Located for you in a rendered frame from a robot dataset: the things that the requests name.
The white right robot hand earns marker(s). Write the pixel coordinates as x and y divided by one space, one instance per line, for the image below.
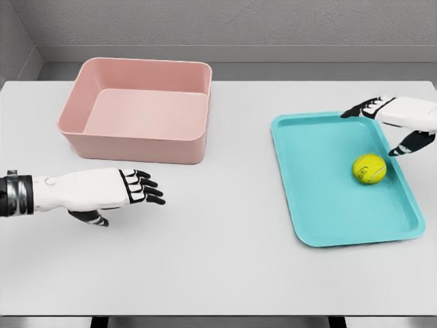
397 111

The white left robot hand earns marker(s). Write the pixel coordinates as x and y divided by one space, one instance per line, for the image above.
102 189

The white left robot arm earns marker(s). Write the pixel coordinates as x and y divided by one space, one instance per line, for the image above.
32 193

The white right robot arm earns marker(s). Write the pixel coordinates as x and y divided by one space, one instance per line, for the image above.
432 114

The yellow tennis ball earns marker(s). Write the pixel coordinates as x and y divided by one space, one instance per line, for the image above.
369 169

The pink plastic basket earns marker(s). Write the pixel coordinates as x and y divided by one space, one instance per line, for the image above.
136 112

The blue plastic tray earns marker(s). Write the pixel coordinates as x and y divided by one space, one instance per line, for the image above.
341 184

